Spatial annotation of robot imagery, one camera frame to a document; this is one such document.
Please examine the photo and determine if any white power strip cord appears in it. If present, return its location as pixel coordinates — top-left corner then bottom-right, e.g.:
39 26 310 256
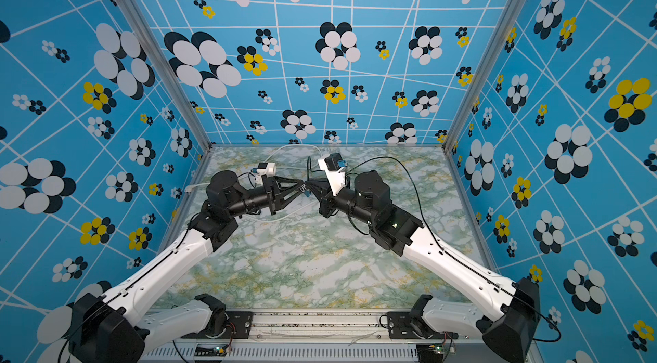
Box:
184 143 324 223

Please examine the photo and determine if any corner aluminium post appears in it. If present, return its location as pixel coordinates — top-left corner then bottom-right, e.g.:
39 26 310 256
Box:
117 0 211 154
444 0 527 154

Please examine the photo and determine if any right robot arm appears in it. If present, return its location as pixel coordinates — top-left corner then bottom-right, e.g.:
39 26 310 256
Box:
306 171 542 362

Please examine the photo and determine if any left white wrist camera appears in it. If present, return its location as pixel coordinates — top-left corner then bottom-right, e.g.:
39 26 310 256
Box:
252 162 276 177

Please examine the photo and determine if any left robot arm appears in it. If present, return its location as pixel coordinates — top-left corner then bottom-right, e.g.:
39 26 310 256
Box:
56 171 306 362

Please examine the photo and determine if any left corner aluminium post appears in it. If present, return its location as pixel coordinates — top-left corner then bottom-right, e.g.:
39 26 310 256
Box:
117 0 211 154

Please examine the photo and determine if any black usb cable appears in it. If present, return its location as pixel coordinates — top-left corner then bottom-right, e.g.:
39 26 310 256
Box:
305 154 427 236

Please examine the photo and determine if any aluminium front rail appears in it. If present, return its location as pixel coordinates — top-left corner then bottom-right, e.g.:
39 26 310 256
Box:
140 302 538 362

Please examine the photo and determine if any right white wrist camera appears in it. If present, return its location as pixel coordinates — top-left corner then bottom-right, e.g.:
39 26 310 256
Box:
318 153 347 196

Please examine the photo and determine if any right corner aluminium post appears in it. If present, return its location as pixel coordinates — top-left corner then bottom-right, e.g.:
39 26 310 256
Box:
444 0 527 154

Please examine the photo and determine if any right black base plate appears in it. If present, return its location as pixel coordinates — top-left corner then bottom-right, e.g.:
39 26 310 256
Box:
379 312 460 342

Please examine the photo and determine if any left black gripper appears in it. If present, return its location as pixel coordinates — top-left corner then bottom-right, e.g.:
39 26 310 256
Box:
228 175 305 220

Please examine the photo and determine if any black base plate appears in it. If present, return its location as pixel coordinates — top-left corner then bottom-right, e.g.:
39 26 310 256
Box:
183 311 254 340
379 312 460 342

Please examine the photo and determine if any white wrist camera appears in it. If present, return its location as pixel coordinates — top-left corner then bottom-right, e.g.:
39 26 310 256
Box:
318 153 347 196
252 162 276 177

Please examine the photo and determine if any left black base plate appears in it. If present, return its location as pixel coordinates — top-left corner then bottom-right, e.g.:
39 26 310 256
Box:
183 311 254 340

